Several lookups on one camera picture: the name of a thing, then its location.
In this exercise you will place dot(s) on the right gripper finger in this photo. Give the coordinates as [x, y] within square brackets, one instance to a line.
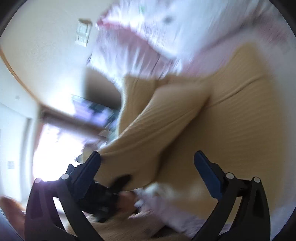
[242, 211]
[42, 219]

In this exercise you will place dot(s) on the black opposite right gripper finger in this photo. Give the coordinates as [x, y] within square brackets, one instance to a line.
[119, 183]

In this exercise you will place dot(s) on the beige waffle knit garment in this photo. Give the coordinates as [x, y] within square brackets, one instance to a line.
[233, 116]

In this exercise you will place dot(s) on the person's hand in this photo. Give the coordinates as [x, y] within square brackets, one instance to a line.
[14, 213]

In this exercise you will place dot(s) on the pink floral bed sheet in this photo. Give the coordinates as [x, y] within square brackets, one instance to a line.
[186, 216]

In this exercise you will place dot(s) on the dark tv screen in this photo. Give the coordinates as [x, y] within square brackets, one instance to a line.
[95, 114]

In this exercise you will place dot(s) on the white pink floral quilt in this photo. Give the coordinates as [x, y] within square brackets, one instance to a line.
[154, 38]

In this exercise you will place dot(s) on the wall switch panel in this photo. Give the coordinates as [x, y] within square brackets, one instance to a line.
[83, 32]

